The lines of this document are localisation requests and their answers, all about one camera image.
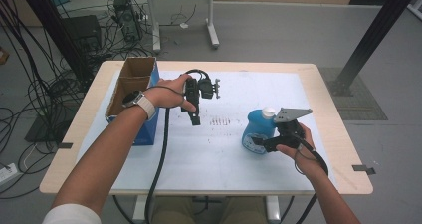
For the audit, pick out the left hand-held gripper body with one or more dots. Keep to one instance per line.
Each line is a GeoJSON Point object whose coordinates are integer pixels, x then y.
{"type": "Point", "coordinates": [192, 91]}

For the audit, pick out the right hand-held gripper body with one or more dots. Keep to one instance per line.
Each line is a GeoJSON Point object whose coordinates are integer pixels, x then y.
{"type": "Point", "coordinates": [288, 129]}

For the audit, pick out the blue bottle with white cap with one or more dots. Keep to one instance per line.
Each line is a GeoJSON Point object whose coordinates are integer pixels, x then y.
{"type": "Point", "coordinates": [257, 127]}

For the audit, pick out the blue cardboard box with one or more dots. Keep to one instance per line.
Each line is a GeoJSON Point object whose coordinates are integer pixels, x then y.
{"type": "Point", "coordinates": [147, 131]}

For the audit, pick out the person's left hand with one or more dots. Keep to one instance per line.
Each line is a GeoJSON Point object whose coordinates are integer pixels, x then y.
{"type": "Point", "coordinates": [167, 93]}

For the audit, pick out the person's right hand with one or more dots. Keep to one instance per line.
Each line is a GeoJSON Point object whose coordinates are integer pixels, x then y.
{"type": "Point", "coordinates": [308, 161]}

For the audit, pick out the white table mat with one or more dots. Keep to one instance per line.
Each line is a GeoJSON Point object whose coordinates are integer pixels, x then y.
{"type": "Point", "coordinates": [215, 164]}

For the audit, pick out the light wooden table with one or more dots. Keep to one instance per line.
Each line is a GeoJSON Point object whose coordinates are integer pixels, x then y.
{"type": "Point", "coordinates": [338, 134]}

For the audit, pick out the person's right leg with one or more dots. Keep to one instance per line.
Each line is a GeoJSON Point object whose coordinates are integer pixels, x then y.
{"type": "Point", "coordinates": [242, 210]}

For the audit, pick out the person's leg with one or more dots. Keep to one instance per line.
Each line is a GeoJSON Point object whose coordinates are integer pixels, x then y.
{"type": "Point", "coordinates": [242, 210]}
{"type": "Point", "coordinates": [172, 210]}

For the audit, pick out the white-legged background desk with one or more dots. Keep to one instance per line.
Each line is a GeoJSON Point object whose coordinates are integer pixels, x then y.
{"type": "Point", "coordinates": [156, 21]}

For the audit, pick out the grey floor mat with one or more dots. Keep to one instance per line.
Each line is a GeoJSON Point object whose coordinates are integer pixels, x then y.
{"type": "Point", "coordinates": [365, 98]}

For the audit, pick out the black tape strip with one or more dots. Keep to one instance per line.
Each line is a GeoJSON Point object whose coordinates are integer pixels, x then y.
{"type": "Point", "coordinates": [65, 145]}
{"type": "Point", "coordinates": [363, 169]}

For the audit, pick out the person's left leg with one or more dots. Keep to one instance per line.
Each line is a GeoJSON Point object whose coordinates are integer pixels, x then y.
{"type": "Point", "coordinates": [172, 210]}

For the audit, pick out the black computer tower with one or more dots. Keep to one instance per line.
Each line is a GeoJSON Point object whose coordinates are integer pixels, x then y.
{"type": "Point", "coordinates": [127, 18]}

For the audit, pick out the black equipment box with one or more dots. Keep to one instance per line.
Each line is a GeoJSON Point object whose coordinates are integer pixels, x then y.
{"type": "Point", "coordinates": [83, 31]}

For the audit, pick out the black floor mat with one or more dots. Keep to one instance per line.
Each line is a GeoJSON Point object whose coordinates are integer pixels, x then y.
{"type": "Point", "coordinates": [40, 131]}

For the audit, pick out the white shirt sleeve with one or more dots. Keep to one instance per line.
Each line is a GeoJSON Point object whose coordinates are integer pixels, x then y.
{"type": "Point", "coordinates": [71, 215]}

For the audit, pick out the white power strip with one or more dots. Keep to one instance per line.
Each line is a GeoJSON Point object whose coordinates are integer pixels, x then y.
{"type": "Point", "coordinates": [7, 173]}

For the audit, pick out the black metal frame post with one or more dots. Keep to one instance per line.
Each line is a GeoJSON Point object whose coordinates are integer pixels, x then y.
{"type": "Point", "coordinates": [56, 28]}
{"type": "Point", "coordinates": [375, 31]}

